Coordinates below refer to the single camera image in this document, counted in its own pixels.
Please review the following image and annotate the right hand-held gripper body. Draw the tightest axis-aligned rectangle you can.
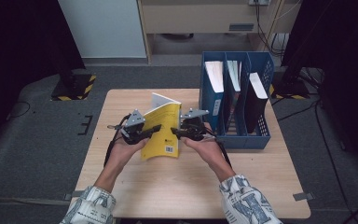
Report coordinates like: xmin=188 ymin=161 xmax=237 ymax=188
xmin=179 ymin=107 xmax=213 ymax=143

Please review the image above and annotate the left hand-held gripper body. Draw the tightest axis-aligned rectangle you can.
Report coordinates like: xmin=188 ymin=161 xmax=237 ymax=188
xmin=106 ymin=108 xmax=152 ymax=146

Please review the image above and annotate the yellow book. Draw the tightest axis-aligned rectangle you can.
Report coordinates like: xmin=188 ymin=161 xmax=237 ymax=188
xmin=140 ymin=91 xmax=183 ymax=161

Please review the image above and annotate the thick blue-spine book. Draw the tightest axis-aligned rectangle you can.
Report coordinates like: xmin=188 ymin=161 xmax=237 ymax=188
xmin=202 ymin=60 xmax=226 ymax=134

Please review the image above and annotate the blue plastic file rack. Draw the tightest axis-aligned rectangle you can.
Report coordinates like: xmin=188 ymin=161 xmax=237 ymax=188
xmin=199 ymin=50 xmax=276 ymax=150

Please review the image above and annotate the glossy blue book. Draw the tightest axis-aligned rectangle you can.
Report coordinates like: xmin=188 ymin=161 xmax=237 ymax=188
xmin=225 ymin=59 xmax=243 ymax=133

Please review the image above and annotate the person's left hand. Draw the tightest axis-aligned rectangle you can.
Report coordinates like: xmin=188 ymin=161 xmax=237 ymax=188
xmin=105 ymin=136 xmax=152 ymax=174

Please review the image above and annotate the person's right hand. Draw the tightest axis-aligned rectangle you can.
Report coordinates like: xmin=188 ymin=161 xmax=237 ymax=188
xmin=180 ymin=136 xmax=231 ymax=175

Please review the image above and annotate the black stand with striped base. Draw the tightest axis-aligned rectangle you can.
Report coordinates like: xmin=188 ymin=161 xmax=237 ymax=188
xmin=49 ymin=66 xmax=97 ymax=102
xmin=269 ymin=62 xmax=311 ymax=101

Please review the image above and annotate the grey tape strip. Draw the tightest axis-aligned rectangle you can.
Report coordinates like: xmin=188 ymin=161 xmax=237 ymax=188
xmin=293 ymin=191 xmax=315 ymax=202
xmin=63 ymin=189 xmax=85 ymax=202

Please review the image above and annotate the white cabinet panel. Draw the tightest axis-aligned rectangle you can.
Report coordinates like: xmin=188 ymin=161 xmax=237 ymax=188
xmin=56 ymin=0 xmax=147 ymax=60

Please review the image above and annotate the beige desk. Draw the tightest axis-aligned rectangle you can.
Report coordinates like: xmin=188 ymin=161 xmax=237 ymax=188
xmin=136 ymin=0 xmax=302 ymax=64

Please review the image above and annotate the black curtain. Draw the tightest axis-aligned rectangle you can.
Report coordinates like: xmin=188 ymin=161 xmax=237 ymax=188
xmin=0 ymin=0 xmax=87 ymax=162
xmin=281 ymin=0 xmax=358 ymax=175

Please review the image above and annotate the left hand-held gripper cable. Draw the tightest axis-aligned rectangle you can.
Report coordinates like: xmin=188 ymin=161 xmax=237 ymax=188
xmin=103 ymin=113 xmax=131 ymax=167

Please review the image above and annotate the hand-held gripper cable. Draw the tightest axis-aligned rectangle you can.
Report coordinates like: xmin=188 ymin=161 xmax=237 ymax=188
xmin=203 ymin=129 xmax=232 ymax=169
xmin=103 ymin=113 xmax=131 ymax=167

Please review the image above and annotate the right hand-held gripper cable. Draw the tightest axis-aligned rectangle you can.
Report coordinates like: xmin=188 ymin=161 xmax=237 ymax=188
xmin=203 ymin=129 xmax=232 ymax=169

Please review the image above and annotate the thin black floor cable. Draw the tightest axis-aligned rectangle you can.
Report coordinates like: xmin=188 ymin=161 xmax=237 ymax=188
xmin=7 ymin=101 xmax=32 ymax=120

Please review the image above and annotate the black cable bundle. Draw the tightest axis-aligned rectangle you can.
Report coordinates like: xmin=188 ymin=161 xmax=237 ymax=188
xmin=254 ymin=0 xmax=288 ymax=59

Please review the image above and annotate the long black floor cable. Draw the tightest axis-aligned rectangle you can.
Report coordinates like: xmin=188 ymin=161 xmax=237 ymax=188
xmin=314 ymin=101 xmax=355 ymax=218

